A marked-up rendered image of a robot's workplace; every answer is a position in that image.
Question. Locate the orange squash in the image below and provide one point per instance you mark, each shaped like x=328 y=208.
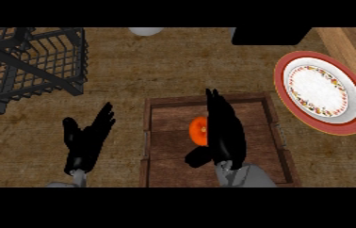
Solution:
x=200 y=131

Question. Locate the pale wooden board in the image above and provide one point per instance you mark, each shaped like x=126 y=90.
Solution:
x=340 y=43

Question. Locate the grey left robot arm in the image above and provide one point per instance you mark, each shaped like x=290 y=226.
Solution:
x=74 y=180

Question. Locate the black appliance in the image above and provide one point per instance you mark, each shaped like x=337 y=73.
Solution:
x=269 y=35

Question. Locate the red round placemat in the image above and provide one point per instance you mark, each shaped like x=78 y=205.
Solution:
x=287 y=100

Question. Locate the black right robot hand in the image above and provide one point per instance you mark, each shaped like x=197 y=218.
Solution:
x=225 y=128

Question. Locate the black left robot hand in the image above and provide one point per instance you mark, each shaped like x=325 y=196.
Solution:
x=87 y=137

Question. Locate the white plate with floral rim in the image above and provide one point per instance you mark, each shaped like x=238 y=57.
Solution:
x=319 y=90

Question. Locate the white round object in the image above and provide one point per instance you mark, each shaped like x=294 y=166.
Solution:
x=146 y=30

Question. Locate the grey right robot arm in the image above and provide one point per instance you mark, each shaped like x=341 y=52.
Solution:
x=242 y=175

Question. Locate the brown wooden tray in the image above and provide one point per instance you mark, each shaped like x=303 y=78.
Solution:
x=185 y=162

